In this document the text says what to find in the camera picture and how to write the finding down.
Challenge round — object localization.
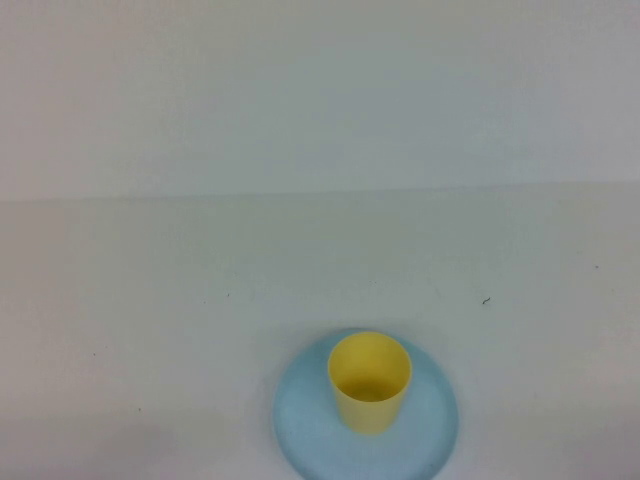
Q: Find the yellow plastic cup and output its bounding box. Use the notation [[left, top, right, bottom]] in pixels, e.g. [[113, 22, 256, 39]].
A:
[[327, 332, 413, 435]]

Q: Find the light blue round plate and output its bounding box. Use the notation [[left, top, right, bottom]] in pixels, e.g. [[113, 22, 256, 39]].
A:
[[273, 327, 460, 480]]

